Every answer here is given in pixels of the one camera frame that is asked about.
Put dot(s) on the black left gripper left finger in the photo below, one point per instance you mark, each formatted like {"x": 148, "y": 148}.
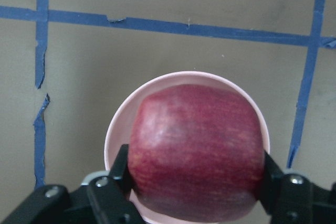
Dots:
{"x": 119, "y": 171}

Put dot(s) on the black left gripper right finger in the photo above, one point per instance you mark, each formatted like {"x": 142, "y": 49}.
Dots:
{"x": 292, "y": 198}

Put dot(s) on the pink bowl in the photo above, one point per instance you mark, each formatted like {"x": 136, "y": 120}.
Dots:
{"x": 119, "y": 130}

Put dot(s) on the red apple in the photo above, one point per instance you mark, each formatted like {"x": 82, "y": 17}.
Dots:
{"x": 196, "y": 153}

